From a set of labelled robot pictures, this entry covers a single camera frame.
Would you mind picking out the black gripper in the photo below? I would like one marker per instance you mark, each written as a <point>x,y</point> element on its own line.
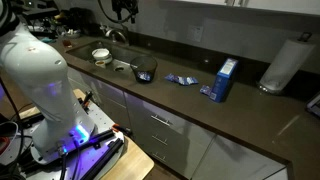
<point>125,5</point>

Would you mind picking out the blue sachet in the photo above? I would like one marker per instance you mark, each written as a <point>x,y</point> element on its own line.
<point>182,81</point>
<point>144,76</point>
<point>171,77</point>
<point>192,80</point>
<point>205,90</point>

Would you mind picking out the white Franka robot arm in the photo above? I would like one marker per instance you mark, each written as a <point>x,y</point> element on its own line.
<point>40,83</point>

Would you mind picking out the chrome sink faucet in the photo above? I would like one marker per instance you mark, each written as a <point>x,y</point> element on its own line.
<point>116,33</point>

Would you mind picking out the black bag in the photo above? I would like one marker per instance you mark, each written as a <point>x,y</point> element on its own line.
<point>83,20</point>

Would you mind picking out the white bowl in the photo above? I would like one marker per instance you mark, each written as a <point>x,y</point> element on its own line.
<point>101,53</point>

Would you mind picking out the small white cup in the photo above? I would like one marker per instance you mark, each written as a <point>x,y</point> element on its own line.
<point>100,63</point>

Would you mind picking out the steel kitchen sink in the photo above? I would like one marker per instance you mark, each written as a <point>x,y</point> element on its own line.
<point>83,51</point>

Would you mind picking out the white dish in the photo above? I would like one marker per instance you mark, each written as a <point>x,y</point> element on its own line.
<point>72,33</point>

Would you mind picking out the small brown glass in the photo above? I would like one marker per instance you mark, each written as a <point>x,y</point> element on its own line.
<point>66,43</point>

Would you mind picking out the black shelf rack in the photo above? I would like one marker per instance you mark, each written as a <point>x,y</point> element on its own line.
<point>36,13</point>

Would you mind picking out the black orange clamp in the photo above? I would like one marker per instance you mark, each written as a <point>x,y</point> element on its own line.
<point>121,129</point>
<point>87,99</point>

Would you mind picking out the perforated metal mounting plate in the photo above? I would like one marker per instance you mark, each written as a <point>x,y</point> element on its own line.
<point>103,120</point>

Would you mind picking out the blue carton box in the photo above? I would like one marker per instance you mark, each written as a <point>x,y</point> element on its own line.
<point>221,83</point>

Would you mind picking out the grey base drawer cabinet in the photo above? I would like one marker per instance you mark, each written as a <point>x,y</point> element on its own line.
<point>180,146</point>

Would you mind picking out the wooden cart board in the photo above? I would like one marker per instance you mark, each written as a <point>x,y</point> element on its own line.
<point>133,163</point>

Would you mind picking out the paper towel holder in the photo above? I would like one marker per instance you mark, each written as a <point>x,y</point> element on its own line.
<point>265,89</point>

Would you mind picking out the white paper towel roll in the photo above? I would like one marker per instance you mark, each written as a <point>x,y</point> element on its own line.
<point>286,65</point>

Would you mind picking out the white wall outlet plate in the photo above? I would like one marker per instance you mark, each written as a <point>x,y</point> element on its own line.
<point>195,33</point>

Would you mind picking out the black aluminium rail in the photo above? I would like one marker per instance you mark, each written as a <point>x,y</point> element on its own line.
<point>103,160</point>
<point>100,136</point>

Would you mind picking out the white upper wall cabinet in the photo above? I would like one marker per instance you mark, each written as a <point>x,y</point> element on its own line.
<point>266,5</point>

